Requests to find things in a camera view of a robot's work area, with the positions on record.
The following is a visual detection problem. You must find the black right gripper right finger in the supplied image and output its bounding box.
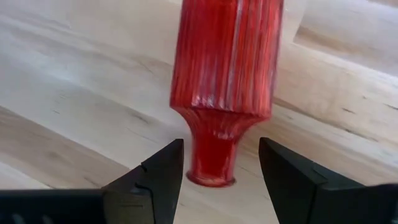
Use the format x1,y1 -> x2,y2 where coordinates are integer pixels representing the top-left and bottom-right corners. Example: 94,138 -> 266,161
259,137 -> 374,224

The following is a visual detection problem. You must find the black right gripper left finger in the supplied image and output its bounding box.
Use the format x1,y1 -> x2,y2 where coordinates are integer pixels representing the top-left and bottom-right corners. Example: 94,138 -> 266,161
102,139 -> 185,224

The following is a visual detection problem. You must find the red ribbed glass bottle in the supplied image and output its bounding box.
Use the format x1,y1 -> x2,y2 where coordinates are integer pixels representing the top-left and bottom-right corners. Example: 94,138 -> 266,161
169,0 -> 284,189

